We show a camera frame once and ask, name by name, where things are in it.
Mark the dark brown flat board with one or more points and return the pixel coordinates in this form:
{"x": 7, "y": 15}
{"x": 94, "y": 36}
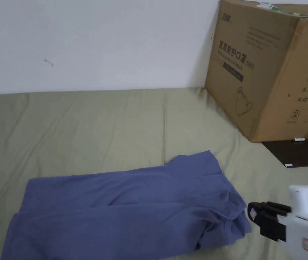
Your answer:
{"x": 297, "y": 154}

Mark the bed with pale green sheet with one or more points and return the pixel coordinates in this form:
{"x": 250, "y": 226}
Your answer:
{"x": 89, "y": 130}

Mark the blue garment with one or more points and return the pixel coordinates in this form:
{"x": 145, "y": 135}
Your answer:
{"x": 121, "y": 211}

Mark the large brown cardboard carton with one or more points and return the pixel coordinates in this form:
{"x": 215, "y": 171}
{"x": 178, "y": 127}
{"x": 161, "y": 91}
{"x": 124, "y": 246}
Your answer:
{"x": 264, "y": 81}

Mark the small white tube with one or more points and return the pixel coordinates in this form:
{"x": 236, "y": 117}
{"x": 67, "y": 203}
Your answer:
{"x": 297, "y": 139}

